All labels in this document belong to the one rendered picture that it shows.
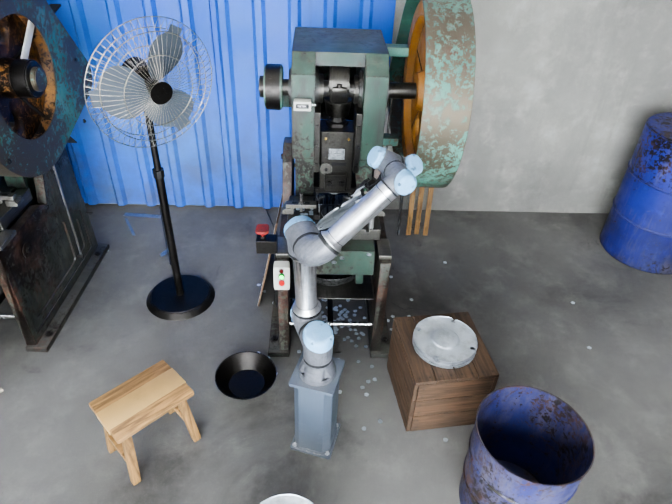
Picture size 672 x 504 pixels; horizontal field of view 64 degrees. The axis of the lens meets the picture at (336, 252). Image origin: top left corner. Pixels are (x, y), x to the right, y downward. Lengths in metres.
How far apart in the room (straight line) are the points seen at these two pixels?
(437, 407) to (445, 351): 0.26
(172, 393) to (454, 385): 1.20
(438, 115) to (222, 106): 1.95
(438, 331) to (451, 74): 1.15
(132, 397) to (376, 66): 1.66
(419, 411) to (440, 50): 1.52
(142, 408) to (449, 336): 1.35
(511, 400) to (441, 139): 1.08
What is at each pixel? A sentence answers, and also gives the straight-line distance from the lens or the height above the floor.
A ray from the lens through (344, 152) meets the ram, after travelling 2.43.
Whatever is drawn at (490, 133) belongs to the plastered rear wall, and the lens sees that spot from 3.92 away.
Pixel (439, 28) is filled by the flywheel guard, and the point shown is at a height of 1.65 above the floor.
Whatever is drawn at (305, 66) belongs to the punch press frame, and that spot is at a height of 1.46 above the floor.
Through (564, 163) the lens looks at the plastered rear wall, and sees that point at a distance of 4.22.
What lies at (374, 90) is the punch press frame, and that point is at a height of 1.38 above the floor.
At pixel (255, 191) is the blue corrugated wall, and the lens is 3.95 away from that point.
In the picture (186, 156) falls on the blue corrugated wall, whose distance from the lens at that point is 3.90.
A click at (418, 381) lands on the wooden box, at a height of 0.35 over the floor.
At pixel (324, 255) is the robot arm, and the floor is 1.07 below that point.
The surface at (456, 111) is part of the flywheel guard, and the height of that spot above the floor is 1.41.
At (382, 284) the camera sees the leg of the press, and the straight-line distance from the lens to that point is 2.59.
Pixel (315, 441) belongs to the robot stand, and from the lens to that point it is 2.48.
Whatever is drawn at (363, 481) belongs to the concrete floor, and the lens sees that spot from 2.50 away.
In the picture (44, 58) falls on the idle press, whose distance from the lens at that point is 2.98.
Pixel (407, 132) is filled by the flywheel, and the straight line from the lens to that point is 2.67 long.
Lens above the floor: 2.16
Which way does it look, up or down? 37 degrees down
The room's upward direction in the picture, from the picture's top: 3 degrees clockwise
